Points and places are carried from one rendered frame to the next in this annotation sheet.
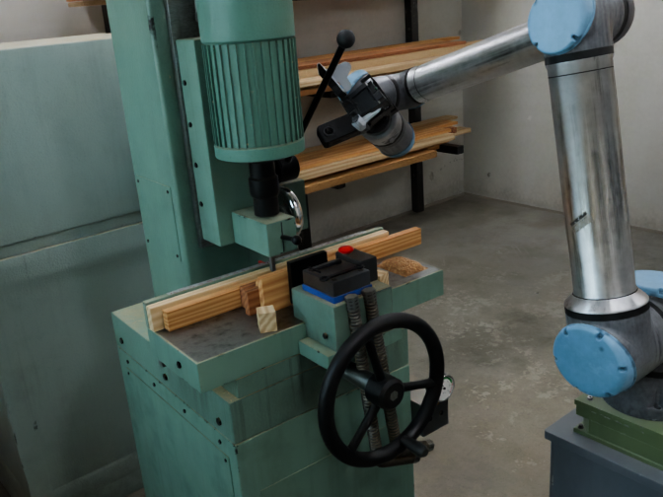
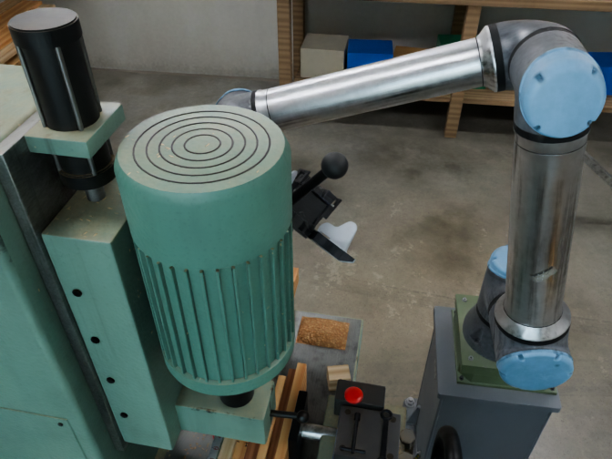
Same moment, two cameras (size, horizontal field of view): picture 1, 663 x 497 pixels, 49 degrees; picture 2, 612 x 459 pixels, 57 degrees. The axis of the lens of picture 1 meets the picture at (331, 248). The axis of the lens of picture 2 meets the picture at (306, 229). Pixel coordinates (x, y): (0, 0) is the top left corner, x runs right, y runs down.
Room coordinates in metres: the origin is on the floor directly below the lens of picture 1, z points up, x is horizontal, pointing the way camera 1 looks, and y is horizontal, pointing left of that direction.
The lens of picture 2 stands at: (1.00, 0.38, 1.80)
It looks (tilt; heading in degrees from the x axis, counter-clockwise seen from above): 40 degrees down; 317
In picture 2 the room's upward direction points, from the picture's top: straight up
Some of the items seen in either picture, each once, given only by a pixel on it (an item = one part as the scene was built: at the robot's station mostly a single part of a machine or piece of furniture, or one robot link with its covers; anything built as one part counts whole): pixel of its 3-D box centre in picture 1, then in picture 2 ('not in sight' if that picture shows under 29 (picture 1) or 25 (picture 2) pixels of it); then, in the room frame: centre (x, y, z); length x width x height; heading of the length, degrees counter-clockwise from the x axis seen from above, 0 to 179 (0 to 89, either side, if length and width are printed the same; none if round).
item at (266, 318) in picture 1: (266, 319); not in sight; (1.25, 0.13, 0.92); 0.03 x 0.03 x 0.04; 11
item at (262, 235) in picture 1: (264, 233); (227, 406); (1.44, 0.13, 1.03); 0.14 x 0.07 x 0.09; 36
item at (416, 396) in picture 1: (418, 404); not in sight; (1.46, -0.17, 0.58); 0.12 x 0.08 x 0.08; 36
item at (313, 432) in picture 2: (317, 281); (316, 432); (1.34, 0.03, 0.95); 0.09 x 0.07 x 0.09; 126
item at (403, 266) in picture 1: (401, 263); (322, 330); (1.51, -0.15, 0.91); 0.10 x 0.07 x 0.02; 36
